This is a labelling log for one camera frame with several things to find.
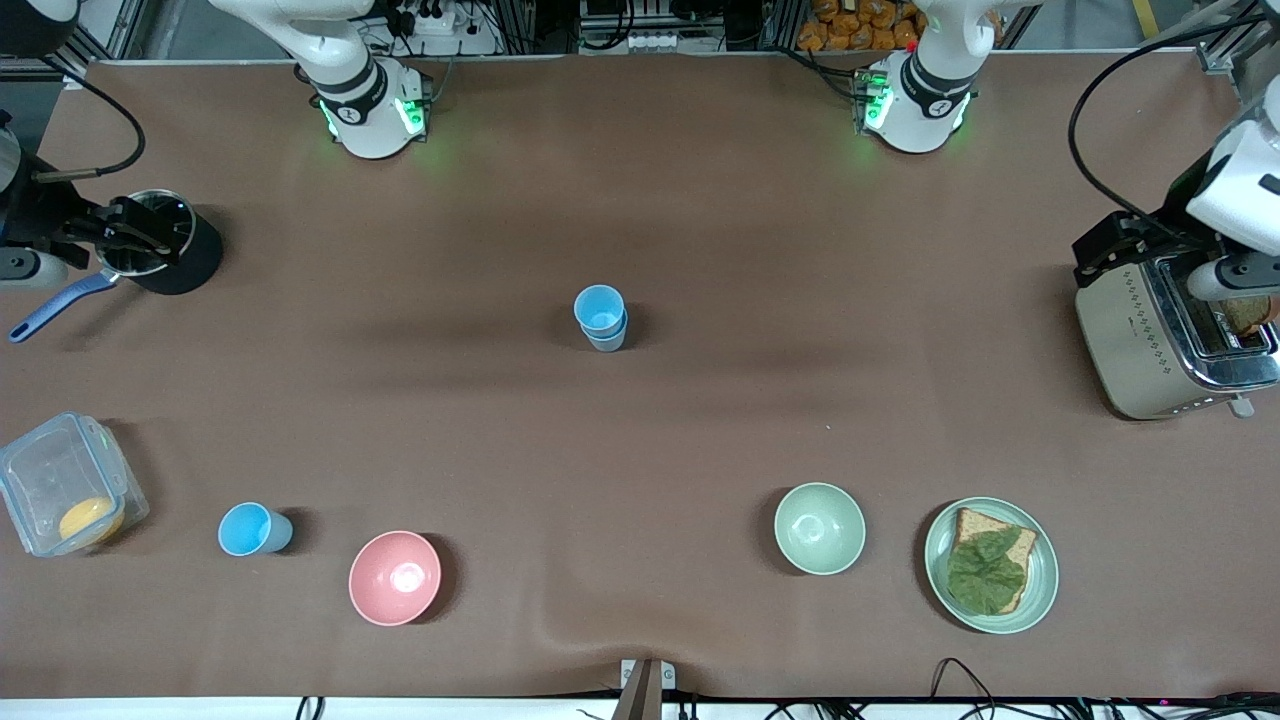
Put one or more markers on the brown toast slice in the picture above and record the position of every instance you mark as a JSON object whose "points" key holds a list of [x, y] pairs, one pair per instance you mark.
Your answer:
{"points": [[1247, 315]]}

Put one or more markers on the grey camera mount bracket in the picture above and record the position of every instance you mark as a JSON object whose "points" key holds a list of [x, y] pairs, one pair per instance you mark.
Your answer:
{"points": [[640, 692]]}

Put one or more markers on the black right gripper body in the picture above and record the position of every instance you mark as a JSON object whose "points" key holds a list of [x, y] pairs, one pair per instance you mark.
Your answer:
{"points": [[40, 216]]}

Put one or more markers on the orange snack packet pile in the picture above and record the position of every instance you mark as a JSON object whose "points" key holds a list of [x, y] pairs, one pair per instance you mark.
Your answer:
{"points": [[860, 25]]}

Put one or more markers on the white power strip with plugs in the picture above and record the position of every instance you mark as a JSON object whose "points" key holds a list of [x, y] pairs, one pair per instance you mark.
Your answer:
{"points": [[435, 22]]}

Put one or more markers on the silver toaster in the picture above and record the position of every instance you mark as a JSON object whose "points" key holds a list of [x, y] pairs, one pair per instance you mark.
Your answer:
{"points": [[1130, 350]]}

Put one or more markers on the green lettuce leaf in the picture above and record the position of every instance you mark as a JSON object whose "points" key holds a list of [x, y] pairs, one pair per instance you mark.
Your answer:
{"points": [[985, 575]]}

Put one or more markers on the pale green bowl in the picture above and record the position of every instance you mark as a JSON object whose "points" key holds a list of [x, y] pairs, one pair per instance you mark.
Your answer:
{"points": [[820, 528]]}

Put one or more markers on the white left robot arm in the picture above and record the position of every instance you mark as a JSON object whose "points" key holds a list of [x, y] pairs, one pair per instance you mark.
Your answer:
{"points": [[920, 105]]}

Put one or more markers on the yellow orange round fruit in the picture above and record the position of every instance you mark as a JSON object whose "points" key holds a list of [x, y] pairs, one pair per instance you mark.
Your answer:
{"points": [[88, 520]]}

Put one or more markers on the pale green plate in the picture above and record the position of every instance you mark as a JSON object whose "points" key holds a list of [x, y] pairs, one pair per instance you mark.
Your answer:
{"points": [[1040, 590]]}

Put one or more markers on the blue plastic cup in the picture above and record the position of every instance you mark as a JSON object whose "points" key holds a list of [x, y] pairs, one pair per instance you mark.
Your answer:
{"points": [[245, 528], [610, 344], [600, 300]]}

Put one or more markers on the brown table cloth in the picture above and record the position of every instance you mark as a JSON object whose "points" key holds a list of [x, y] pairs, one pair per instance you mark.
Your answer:
{"points": [[640, 450]]}

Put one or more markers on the small white power strip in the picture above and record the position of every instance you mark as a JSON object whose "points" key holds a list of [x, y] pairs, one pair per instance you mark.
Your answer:
{"points": [[660, 42]]}

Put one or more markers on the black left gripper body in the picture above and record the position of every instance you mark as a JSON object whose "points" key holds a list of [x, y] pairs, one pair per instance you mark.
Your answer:
{"points": [[1172, 213]]}

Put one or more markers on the aluminium frame profile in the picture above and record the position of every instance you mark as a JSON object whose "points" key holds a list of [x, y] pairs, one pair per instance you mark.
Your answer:
{"points": [[1215, 58], [100, 40]]}

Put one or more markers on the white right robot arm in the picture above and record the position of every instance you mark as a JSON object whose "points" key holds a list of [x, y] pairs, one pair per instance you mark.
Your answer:
{"points": [[365, 100]]}

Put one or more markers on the pink bowl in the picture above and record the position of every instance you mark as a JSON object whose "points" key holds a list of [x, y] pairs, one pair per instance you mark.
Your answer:
{"points": [[395, 578]]}

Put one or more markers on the brown bread slice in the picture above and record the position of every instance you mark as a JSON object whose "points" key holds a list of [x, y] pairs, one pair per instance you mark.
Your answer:
{"points": [[975, 522]]}

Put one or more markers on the clear plastic storage container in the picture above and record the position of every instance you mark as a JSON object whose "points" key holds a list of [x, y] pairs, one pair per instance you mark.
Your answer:
{"points": [[50, 470]]}

